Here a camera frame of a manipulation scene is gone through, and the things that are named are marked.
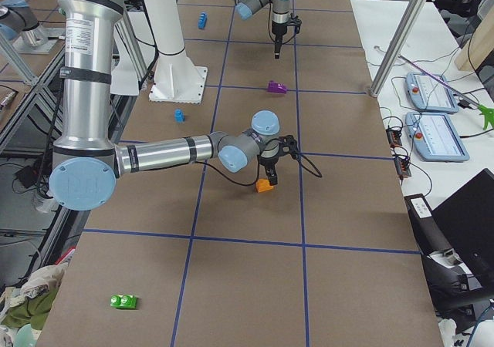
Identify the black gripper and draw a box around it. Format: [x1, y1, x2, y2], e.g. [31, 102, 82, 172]
[259, 140, 281, 186]
[271, 11, 289, 59]

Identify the orange trapezoid block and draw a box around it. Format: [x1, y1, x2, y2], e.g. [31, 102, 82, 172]
[255, 179, 274, 193]

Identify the purple trapezoid block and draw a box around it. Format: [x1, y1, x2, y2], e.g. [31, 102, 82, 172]
[266, 80, 288, 94]

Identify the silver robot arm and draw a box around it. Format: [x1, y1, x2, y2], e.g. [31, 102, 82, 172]
[49, 0, 282, 211]
[232, 0, 302, 59]

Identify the long blue toy block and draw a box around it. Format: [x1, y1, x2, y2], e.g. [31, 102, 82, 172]
[198, 12, 208, 30]

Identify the small blue toy block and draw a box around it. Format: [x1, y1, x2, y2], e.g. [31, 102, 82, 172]
[174, 109, 185, 123]

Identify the black power strip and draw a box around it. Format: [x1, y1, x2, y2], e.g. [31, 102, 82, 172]
[386, 127, 411, 181]

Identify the upper teach pendant tablet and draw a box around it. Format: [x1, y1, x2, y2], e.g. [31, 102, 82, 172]
[405, 72, 459, 114]

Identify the teach pendant tablet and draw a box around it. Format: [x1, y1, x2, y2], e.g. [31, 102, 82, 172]
[405, 72, 459, 114]
[405, 112, 470, 163]

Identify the lower teach pendant tablet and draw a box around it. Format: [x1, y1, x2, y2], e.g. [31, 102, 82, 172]
[405, 112, 470, 163]

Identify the green toy block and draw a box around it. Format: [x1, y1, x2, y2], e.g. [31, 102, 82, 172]
[110, 294, 138, 310]

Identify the black laptop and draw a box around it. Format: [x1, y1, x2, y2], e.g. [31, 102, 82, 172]
[432, 168, 494, 286]

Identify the reacher grabber tool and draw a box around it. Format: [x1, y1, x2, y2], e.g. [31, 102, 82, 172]
[398, 54, 493, 136]

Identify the green cloth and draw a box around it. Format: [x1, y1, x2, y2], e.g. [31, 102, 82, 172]
[2, 288, 59, 330]

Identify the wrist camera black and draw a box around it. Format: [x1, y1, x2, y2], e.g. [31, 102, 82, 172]
[287, 14, 302, 35]
[278, 135, 299, 160]

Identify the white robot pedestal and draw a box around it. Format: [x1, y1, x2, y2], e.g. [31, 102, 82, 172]
[144, 0, 208, 103]

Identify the grey aluminium frame post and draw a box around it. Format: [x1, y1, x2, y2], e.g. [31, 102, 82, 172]
[369, 0, 426, 98]

